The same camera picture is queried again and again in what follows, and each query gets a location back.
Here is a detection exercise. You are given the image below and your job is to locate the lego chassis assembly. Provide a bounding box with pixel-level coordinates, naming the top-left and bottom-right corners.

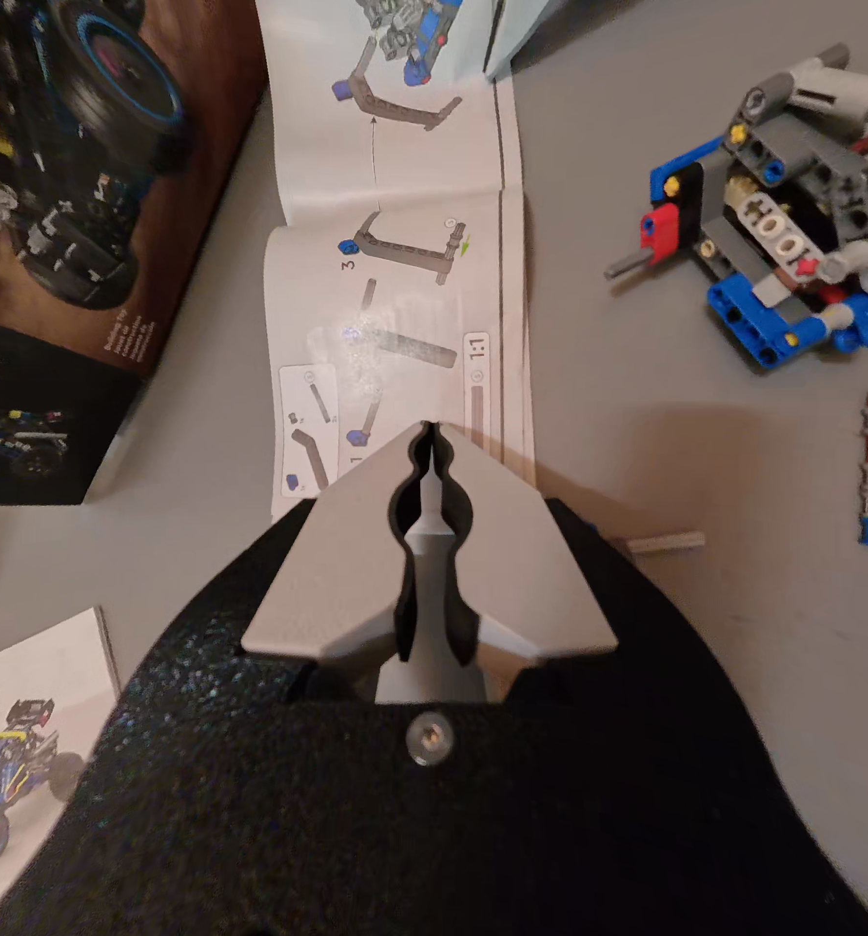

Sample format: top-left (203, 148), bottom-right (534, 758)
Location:
top-left (604, 42), bottom-right (868, 377)

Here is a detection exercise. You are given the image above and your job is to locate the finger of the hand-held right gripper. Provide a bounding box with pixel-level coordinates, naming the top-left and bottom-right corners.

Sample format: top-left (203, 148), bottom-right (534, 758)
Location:
top-left (485, 0), bottom-right (578, 81)

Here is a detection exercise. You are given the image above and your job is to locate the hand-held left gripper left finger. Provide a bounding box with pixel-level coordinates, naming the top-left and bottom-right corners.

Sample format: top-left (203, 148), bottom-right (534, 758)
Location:
top-left (241, 423), bottom-right (435, 663)

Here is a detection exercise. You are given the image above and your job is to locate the lego set box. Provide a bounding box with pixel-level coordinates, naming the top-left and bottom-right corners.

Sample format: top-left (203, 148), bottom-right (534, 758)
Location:
top-left (0, 0), bottom-right (268, 506)

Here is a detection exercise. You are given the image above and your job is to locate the small closed instruction booklet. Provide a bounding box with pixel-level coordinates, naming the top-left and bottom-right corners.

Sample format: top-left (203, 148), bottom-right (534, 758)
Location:
top-left (0, 607), bottom-right (122, 933)

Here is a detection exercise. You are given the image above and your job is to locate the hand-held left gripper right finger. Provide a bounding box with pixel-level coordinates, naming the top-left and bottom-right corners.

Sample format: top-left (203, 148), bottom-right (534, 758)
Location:
top-left (434, 424), bottom-right (619, 668)

